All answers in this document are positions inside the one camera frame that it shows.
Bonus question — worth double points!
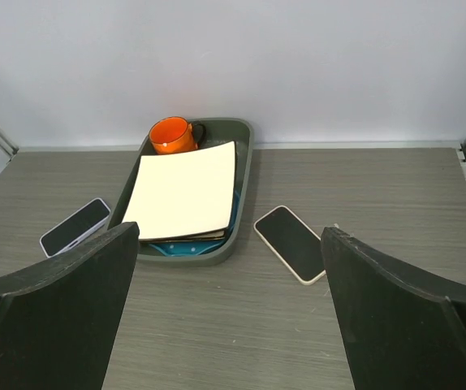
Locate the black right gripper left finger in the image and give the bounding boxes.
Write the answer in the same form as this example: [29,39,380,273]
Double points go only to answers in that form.
[0,223,139,389]

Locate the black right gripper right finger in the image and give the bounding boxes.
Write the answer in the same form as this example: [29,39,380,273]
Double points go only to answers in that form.
[321,227,466,389]

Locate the phone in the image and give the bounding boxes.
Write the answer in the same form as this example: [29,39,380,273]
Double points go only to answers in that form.
[39,197,110,258]
[253,205,326,286]

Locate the phone in cream case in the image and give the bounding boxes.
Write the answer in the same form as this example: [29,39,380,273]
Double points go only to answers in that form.
[253,205,326,286]

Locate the blue dotted plate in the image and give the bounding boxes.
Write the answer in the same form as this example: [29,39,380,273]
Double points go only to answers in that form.
[148,191,240,257]

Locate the white square plate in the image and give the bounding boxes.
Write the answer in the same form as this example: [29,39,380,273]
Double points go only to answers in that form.
[123,141,236,241]

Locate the orange mug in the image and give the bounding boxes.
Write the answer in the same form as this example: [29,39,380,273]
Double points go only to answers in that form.
[148,116,207,154]

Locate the dark green plastic tray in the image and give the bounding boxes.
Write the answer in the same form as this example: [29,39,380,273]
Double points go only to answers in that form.
[106,117,254,267]

